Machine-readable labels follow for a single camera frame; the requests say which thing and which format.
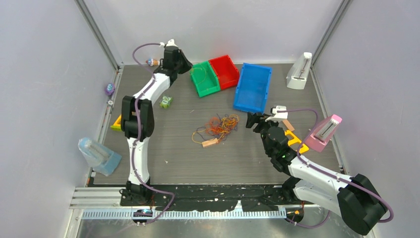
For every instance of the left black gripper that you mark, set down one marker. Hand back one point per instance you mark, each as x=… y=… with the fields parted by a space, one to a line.
x=187 y=64

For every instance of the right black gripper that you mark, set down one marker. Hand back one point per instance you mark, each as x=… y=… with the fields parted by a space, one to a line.
x=259 y=118

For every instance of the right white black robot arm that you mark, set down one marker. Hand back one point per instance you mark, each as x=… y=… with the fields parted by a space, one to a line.
x=354 y=199

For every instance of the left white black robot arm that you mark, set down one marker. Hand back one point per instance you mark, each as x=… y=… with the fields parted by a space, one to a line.
x=138 y=122

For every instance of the small figurine toy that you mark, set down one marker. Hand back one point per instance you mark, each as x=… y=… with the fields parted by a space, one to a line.
x=152 y=62

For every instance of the green plastic bin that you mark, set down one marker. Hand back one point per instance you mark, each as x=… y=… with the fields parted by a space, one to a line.
x=204 y=79

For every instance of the yellow orange toy piece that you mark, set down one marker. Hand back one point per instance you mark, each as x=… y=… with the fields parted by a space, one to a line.
x=294 y=140

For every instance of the blue plastic bin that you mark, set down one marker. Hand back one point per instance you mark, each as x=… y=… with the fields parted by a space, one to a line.
x=252 y=89

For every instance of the pink metronome box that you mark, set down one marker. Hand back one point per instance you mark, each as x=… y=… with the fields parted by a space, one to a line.
x=320 y=136

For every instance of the red plastic bin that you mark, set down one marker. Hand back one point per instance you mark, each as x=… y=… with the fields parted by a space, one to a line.
x=226 y=71

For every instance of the white metronome box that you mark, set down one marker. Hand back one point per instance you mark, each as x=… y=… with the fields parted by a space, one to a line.
x=298 y=74

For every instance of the small wooden block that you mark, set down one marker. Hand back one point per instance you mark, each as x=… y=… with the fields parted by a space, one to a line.
x=210 y=142

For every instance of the purple round toy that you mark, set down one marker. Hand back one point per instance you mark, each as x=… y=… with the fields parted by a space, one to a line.
x=110 y=89

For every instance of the clear plastic bottle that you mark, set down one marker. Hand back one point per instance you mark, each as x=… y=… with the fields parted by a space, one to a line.
x=100 y=158

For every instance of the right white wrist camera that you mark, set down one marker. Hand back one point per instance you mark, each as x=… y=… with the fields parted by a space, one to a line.
x=278 y=114

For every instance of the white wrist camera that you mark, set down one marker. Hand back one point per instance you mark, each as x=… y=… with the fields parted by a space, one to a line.
x=278 y=114
x=170 y=42

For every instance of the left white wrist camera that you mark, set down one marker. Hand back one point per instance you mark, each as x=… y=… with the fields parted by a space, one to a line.
x=170 y=42

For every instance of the yellow triangular toy frame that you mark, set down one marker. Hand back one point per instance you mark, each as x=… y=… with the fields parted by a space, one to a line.
x=117 y=124

